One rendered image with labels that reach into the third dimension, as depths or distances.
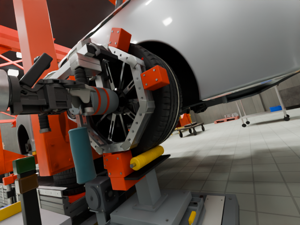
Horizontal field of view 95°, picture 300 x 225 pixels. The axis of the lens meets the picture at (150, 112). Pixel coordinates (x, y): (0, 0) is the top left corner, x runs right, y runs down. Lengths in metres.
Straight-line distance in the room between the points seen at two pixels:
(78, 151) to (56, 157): 0.34
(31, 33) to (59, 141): 0.75
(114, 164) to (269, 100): 8.57
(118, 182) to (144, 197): 0.22
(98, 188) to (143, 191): 0.27
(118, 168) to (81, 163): 0.17
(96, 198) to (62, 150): 0.37
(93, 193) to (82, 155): 0.35
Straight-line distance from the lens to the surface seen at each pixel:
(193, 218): 0.88
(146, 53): 0.72
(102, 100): 0.68
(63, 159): 1.09
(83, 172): 0.76
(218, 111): 8.99
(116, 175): 0.76
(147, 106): 0.57
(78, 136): 0.75
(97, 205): 1.04
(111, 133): 0.88
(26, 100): 0.42
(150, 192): 0.89
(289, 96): 7.67
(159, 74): 0.55
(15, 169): 0.53
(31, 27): 1.37
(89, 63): 0.54
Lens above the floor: 0.66
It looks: 6 degrees up
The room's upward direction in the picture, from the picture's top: 14 degrees counter-clockwise
